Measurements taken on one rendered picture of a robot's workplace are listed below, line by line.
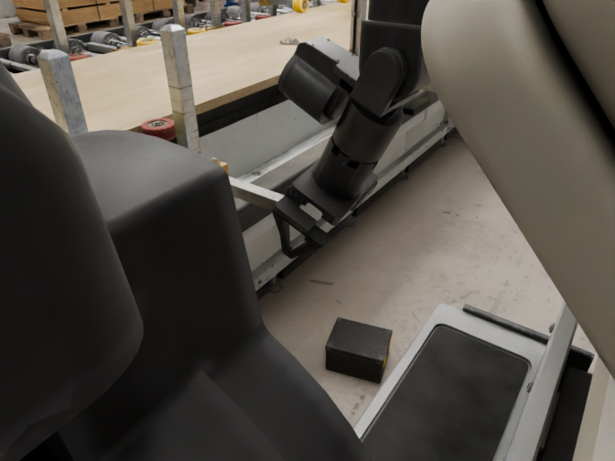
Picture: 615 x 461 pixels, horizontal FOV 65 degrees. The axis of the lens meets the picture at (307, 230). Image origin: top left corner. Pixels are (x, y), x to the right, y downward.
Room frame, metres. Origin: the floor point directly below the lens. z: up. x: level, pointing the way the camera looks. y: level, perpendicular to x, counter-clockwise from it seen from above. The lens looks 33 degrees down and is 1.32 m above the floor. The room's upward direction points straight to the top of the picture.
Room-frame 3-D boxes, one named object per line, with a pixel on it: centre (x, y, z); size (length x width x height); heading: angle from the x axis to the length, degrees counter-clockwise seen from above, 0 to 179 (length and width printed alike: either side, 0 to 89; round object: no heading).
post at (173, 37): (1.00, 0.26, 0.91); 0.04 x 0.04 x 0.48; 55
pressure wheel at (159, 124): (1.12, 0.36, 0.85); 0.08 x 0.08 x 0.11
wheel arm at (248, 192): (1.00, 0.20, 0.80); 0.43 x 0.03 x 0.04; 55
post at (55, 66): (0.79, 0.41, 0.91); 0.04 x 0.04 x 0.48; 55
